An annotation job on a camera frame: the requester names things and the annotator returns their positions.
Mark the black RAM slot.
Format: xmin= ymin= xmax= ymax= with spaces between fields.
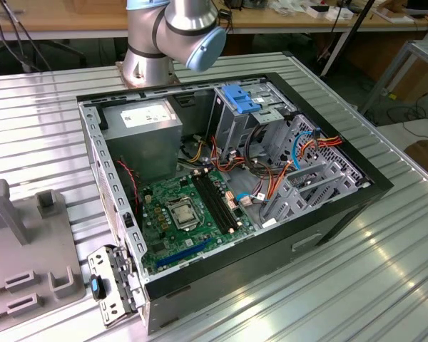
xmin=200 ymin=172 xmax=238 ymax=232
xmin=191 ymin=174 xmax=229 ymax=235

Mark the black cable loop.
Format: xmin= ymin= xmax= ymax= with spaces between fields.
xmin=244 ymin=123 xmax=274 ymax=175

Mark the long wooden desk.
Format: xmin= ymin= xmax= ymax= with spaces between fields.
xmin=0 ymin=0 xmax=428 ymax=42

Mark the brown square base plate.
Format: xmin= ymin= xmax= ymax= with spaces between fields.
xmin=113 ymin=60 xmax=182 ymax=90

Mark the blue plastic drive latch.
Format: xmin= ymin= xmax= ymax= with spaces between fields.
xmin=220 ymin=83 xmax=264 ymax=115

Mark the red orange wire bundle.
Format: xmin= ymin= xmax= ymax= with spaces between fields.
xmin=210 ymin=137 xmax=247 ymax=175

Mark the CPU socket metal frame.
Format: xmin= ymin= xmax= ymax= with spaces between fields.
xmin=165 ymin=197 xmax=205 ymax=233

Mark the black open PC case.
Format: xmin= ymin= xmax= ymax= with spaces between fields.
xmin=76 ymin=72 xmax=394 ymax=336

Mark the silver CPU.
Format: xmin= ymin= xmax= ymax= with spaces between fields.
xmin=174 ymin=205 xmax=197 ymax=225

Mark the grey parts rack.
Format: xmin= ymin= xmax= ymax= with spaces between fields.
xmin=0 ymin=177 xmax=88 ymax=331

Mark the black slanted pole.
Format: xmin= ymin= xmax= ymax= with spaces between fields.
xmin=351 ymin=0 xmax=376 ymax=35

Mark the blue expansion slot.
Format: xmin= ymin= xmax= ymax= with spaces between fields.
xmin=156 ymin=237 xmax=215 ymax=270

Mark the blue data wire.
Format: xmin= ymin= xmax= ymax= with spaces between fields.
xmin=292 ymin=131 xmax=315 ymax=172

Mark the yellow black wire bundle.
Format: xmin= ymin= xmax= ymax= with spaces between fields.
xmin=180 ymin=134 xmax=206 ymax=165

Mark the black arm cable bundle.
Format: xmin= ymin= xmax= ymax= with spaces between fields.
xmin=0 ymin=0 xmax=53 ymax=72

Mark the white connector with blue wire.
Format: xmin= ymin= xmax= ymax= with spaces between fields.
xmin=235 ymin=191 xmax=268 ymax=207

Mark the silver hinged expansion bracket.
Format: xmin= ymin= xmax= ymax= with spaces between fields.
xmin=87 ymin=244 xmax=146 ymax=328

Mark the grey metal disk bay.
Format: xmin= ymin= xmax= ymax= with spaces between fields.
xmin=259 ymin=162 xmax=374 ymax=229

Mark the grey power supply unit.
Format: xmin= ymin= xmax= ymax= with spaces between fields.
xmin=100 ymin=98 xmax=183 ymax=186

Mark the black laptop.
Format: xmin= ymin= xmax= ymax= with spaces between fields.
xmin=406 ymin=0 xmax=428 ymax=19

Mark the small white box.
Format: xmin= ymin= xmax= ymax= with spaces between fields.
xmin=305 ymin=4 xmax=331 ymax=19
xmin=326 ymin=6 xmax=354 ymax=21

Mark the grey metal drive cage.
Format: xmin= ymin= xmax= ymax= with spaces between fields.
xmin=205 ymin=80 xmax=297 ymax=160

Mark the brown cardboard box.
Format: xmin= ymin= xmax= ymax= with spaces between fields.
xmin=403 ymin=139 xmax=428 ymax=177
xmin=392 ymin=64 xmax=428 ymax=101

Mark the green motherboard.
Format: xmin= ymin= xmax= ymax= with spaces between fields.
xmin=138 ymin=166 xmax=258 ymax=276

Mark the black office chair base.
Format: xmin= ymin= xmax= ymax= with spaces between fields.
xmin=0 ymin=38 xmax=88 ymax=74

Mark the orange power wire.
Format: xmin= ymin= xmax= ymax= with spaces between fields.
xmin=265 ymin=128 xmax=344 ymax=201

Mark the black fan with red wire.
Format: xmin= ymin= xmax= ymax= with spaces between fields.
xmin=114 ymin=156 xmax=143 ymax=219

